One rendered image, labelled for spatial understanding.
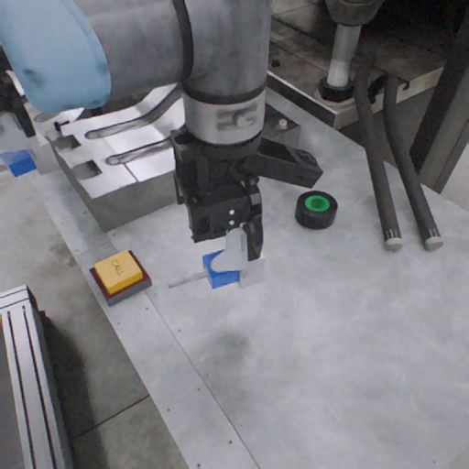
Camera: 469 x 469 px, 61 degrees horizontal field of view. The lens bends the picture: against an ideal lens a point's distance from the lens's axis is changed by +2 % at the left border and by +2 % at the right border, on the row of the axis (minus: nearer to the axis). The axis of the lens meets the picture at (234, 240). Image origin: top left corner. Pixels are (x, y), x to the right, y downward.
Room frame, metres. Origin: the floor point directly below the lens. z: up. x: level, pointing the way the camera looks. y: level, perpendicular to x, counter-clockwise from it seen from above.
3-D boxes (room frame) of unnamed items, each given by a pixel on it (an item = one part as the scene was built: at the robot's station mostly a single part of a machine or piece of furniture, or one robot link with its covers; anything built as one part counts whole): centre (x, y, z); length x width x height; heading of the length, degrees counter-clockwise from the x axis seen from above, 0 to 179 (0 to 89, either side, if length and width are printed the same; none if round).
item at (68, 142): (0.69, 0.34, 0.87); 0.05 x 0.05 x 0.04; 35
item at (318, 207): (0.57, -0.17, 0.82); 0.08 x 0.08 x 0.04
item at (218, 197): (0.33, 0.02, 1.09); 0.09 x 0.08 x 0.12; 111
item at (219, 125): (0.33, 0.01, 1.17); 0.08 x 0.08 x 0.05
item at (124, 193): (0.77, 0.12, 0.87); 0.50 x 0.26 x 0.14; 125
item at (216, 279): (0.33, 0.03, 0.93); 0.13 x 0.05 x 0.05; 111
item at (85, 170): (0.60, 0.28, 0.87); 0.05 x 0.05 x 0.04; 35
